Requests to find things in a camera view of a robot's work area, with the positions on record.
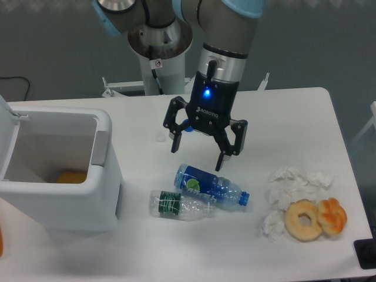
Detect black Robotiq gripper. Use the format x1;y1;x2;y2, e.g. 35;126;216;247
163;72;248;172

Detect white push-lid trash can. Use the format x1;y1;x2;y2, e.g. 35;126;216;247
1;100;123;231

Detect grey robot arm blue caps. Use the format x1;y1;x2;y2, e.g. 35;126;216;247
93;1;264;170

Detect orange object inside can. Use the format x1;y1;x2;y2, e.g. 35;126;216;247
55;171;87;184

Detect blue bottle cap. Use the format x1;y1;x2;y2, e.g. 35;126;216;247
182;119;194;132

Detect white bottle cap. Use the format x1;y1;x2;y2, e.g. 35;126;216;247
155;132;166;143

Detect blue label plastic bottle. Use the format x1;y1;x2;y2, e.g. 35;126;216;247
174;164;250;211

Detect green label clear bottle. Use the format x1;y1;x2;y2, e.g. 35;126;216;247
149;190;215;221

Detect crumpled white tissue upper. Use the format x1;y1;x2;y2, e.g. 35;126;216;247
270;166;299;182

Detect crumpled white tissue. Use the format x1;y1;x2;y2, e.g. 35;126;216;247
268;180;317;211
270;166;299;182
262;210;285;242
307;170;334;189

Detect crumpled white tissue middle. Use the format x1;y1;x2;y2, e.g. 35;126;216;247
268;180;317;211

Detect crumpled white tissue lower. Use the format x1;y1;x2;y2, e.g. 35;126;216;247
262;210;285;242

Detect crumpled white tissue right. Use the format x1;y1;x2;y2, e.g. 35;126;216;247
307;170;334;189

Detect orange glazed twisted bread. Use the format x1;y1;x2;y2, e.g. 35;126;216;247
317;197;347;236

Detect black device at edge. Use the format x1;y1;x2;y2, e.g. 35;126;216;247
354;239;375;270

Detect orange object at edge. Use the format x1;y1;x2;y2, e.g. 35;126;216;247
0;228;4;257

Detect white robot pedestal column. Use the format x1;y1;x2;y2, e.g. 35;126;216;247
139;54;185;96

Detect white metal base frame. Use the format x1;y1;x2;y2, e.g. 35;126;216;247
102;72;270;98

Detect plain ring donut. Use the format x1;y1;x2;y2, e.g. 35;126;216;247
284;200;323;241

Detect white frame at right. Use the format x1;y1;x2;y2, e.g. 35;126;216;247
350;101;375;147

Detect black cable on floor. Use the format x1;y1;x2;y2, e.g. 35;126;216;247
0;76;31;102

